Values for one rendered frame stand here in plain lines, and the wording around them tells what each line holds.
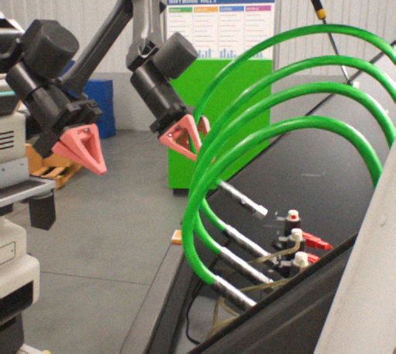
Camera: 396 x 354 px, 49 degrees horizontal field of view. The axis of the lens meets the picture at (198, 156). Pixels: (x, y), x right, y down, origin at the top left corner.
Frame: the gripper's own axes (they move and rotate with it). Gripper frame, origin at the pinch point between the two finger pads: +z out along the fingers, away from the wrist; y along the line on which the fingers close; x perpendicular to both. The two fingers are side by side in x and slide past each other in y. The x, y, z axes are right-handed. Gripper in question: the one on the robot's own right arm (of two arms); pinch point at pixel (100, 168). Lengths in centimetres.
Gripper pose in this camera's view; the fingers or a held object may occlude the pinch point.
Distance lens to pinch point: 66.4
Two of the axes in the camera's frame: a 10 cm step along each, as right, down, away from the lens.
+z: 6.4, 7.7, -0.9
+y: 6.7, -6.1, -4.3
